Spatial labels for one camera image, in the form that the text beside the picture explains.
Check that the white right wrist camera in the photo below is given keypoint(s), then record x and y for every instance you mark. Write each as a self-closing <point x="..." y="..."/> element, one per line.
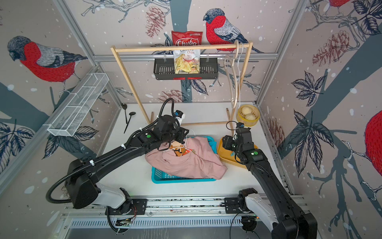
<point x="240" y="126"/>

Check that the yellow bowl with buns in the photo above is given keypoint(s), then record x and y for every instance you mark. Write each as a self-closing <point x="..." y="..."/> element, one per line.
<point x="249" y="115"/>

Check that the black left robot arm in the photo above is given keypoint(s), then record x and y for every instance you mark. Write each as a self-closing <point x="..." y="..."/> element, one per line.
<point x="81" y="186"/>

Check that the white wire wall shelf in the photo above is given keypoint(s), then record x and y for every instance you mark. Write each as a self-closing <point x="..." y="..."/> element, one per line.
<point x="80" y="102"/>

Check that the yellow plastic tray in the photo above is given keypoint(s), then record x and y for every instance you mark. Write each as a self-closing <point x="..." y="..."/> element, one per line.
<point x="230" y="157"/>

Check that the white wire hanger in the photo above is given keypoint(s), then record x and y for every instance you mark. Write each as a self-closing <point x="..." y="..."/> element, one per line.
<point x="238" y="54"/>

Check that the wooden clothes rack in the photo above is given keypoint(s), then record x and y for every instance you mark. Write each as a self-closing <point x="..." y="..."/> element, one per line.
<point x="116" y="53"/>

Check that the white hanger of pink shirt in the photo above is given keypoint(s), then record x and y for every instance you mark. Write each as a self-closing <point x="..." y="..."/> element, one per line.
<point x="188" y="147"/>

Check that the wooden ring hanger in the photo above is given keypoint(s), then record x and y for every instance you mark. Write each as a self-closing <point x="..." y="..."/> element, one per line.
<point x="228" y="67"/>

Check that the teal plastic laundry basket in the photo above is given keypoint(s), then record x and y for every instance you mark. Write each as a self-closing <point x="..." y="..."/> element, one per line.
<point x="160" y="177"/>

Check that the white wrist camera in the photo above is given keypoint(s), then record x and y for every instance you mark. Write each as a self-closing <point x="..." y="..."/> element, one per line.
<point x="240" y="126"/>
<point x="179" y="115"/>

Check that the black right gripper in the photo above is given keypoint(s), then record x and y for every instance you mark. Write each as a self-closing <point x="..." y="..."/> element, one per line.
<point x="227" y="141"/>

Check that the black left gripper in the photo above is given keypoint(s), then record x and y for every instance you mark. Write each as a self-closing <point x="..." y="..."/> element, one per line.
<point x="182" y="134"/>

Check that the red Chuba chips bag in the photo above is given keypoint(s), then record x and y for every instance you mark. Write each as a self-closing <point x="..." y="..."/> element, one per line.
<point x="187" y="50"/>

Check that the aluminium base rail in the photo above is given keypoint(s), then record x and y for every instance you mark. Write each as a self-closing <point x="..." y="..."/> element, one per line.
<point x="153" y="212"/>

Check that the black wall basket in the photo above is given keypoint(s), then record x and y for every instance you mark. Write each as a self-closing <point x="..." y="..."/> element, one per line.
<point x="164" y="70"/>

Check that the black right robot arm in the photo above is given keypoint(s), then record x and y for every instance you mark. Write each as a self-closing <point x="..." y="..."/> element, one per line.
<point x="284" y="218"/>

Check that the pink-grey t-shirt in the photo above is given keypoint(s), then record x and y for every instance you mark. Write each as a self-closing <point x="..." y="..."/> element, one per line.
<point x="205" y="164"/>

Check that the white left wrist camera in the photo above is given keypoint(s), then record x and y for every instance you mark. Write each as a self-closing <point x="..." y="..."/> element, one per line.
<point x="179" y="115"/>

